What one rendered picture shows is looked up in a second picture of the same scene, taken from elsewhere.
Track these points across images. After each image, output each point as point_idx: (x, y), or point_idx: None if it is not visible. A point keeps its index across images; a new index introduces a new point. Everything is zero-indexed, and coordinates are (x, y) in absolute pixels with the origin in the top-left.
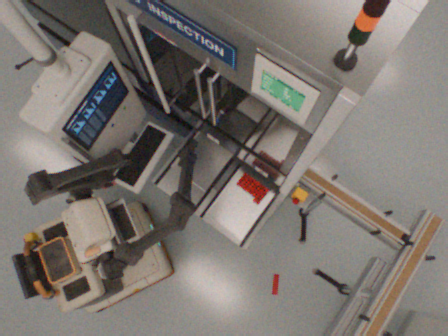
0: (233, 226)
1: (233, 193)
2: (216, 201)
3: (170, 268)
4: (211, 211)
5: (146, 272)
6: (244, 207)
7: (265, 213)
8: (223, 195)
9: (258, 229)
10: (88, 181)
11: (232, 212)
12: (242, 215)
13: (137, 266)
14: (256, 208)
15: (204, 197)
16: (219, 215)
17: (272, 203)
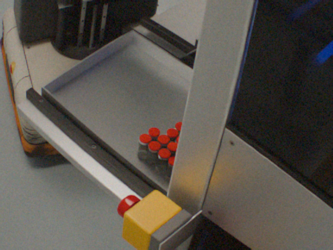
0: (84, 88)
1: (184, 104)
2: (164, 65)
3: (34, 130)
4: (137, 52)
5: (37, 78)
6: (135, 121)
7: (106, 162)
8: (180, 81)
9: (62, 143)
10: None
11: (125, 92)
12: (111, 113)
13: (53, 66)
14: (126, 149)
15: (178, 40)
16: (122, 65)
17: (137, 194)
